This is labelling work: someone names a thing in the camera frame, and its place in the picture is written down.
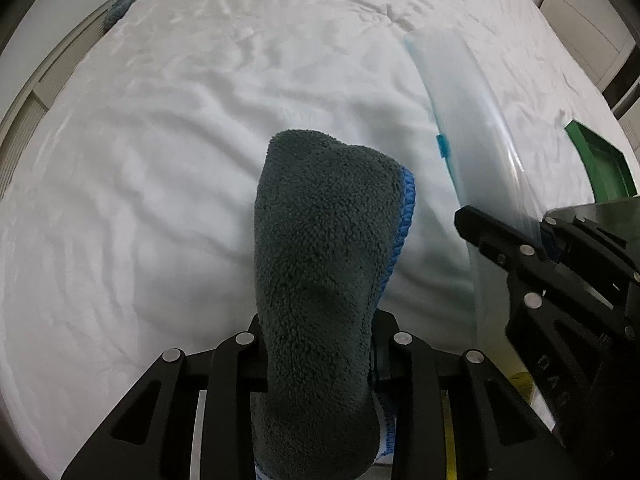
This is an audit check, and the white radiator window panel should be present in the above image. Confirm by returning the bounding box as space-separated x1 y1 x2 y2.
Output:
0 0 115 195

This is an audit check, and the white wardrobe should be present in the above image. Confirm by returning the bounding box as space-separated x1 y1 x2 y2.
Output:
499 0 640 122

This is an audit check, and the teal cloth on nightstand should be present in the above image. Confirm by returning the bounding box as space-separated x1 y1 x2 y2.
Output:
103 0 137 32

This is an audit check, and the white bed sheet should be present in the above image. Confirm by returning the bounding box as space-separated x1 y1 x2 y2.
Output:
1 0 638 479

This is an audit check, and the clear zip bag blue edge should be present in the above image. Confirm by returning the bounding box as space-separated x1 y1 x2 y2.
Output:
405 28 542 370

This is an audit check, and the green tray box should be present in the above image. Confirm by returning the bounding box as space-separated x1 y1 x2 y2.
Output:
565 120 637 203

